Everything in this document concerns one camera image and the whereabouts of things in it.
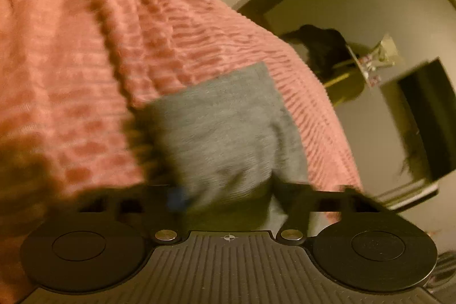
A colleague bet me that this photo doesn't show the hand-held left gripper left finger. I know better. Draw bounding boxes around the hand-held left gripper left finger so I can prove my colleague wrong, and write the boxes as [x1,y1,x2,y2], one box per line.
[76,184,195,245]

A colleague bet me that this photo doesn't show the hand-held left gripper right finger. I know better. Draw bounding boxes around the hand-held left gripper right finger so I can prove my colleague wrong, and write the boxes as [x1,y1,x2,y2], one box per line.
[272,179,390,243]

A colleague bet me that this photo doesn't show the grey sweatpants with white drawstring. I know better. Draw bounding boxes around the grey sweatpants with white drawstring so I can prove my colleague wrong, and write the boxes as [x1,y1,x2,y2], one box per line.
[133,62,311,232]

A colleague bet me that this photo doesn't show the side table with yellow legs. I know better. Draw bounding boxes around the side table with yellow legs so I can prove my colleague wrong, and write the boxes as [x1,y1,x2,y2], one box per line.
[322,40,397,102]

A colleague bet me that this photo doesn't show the dark cloth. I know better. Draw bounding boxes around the dark cloth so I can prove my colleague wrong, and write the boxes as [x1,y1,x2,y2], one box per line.
[284,24,352,77]

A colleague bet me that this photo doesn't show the pink textured blanket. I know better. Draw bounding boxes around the pink textured blanket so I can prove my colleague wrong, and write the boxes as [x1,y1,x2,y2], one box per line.
[0,0,365,297]

